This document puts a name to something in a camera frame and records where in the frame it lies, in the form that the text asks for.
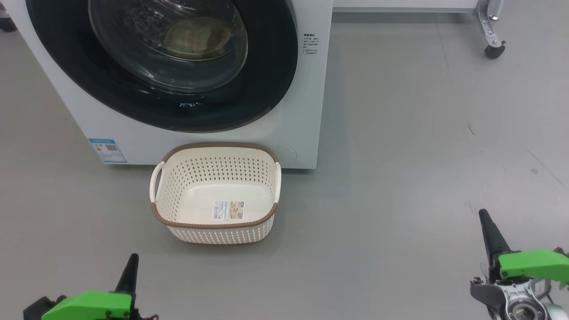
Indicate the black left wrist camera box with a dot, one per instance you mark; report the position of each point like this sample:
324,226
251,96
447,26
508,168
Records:
40,309

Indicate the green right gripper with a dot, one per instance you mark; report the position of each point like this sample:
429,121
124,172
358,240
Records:
533,264

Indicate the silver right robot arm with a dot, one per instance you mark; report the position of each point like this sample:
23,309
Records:
515,302

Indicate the metal partition leg bracket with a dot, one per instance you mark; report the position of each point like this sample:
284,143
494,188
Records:
489,22

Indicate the black round glass door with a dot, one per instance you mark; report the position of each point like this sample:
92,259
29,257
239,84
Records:
271,80

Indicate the paper basket label sticker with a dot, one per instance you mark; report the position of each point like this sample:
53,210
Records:
228,210

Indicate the cream perforated laundry basket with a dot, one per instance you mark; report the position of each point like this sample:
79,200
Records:
222,235

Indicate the blue energy label sticker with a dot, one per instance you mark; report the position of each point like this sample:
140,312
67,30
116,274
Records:
107,151

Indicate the steel perforated drum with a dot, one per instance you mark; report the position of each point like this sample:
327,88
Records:
142,22

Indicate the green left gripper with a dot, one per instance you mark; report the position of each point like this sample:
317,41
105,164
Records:
89,306

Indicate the white partition panel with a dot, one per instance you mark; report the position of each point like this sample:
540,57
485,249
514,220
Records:
400,3

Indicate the black caster wheel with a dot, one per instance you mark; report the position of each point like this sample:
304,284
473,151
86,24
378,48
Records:
494,51

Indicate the white front-load washing machine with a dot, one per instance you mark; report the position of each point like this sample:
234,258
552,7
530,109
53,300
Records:
293,133

